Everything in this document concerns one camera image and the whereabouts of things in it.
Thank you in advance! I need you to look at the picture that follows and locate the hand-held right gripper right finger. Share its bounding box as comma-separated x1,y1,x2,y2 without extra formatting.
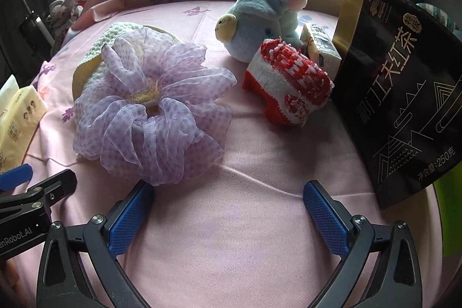
303,180,423,308

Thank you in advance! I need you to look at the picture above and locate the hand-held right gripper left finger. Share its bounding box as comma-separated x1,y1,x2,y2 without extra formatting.
36,180,156,308

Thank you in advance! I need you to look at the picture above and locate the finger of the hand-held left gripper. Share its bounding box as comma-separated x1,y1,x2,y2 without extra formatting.
0,164,34,192
0,169,78,219

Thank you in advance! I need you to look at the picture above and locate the purple sheer scrunchie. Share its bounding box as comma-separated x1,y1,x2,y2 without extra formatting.
73,26,237,186

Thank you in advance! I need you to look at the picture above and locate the red white knitted sock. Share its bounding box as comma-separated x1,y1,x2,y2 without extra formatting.
242,37,334,127

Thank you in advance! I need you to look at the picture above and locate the black tea box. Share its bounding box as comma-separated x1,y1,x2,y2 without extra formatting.
330,0,462,210

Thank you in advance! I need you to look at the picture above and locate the small cream carton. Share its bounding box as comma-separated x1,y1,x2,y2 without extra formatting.
299,23,342,76

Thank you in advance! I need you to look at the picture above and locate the blue pink plush elephant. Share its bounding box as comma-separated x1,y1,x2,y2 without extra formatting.
215,0,308,63

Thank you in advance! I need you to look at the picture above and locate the yellow tissue pack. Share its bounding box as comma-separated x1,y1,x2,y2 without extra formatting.
0,74,48,171

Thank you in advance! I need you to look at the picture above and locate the pink floral bedsheet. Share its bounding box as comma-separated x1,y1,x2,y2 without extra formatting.
22,0,448,308

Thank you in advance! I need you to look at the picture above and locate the green plastic object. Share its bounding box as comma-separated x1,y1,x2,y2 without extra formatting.
433,182,462,253

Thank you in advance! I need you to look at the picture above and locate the stick vacuum cleaner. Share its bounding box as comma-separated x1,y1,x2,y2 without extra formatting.
12,0,56,52

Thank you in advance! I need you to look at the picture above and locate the white yellow towel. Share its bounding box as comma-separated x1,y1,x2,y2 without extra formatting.
72,22,181,161

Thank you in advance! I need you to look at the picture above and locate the pile of clothes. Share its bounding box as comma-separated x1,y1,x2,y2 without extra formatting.
47,0,98,36

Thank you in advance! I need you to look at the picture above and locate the teal patterned bag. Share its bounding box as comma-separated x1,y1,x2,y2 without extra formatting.
415,3,456,40

